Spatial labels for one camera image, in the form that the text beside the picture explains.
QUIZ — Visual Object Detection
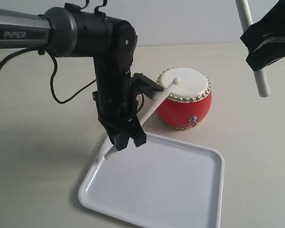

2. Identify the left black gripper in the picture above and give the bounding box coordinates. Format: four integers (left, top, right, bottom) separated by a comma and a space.
92, 78, 146, 151

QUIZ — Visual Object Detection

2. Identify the white wooden drumstick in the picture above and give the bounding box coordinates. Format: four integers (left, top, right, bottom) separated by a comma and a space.
104, 77, 181, 160
235, 0, 272, 97

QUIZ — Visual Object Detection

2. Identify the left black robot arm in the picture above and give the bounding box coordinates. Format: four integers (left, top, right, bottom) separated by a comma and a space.
0, 3, 146, 151

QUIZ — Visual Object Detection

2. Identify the small red drum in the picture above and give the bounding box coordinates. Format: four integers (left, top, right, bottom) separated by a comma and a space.
157, 66, 212, 129

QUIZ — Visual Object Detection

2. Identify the white plastic tray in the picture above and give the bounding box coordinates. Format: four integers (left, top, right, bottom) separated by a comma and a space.
78, 133, 224, 228

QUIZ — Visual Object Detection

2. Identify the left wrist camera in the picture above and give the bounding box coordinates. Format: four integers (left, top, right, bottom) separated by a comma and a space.
131, 73, 164, 100

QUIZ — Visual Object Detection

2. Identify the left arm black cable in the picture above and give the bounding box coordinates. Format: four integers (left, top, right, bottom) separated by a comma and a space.
0, 0, 109, 105

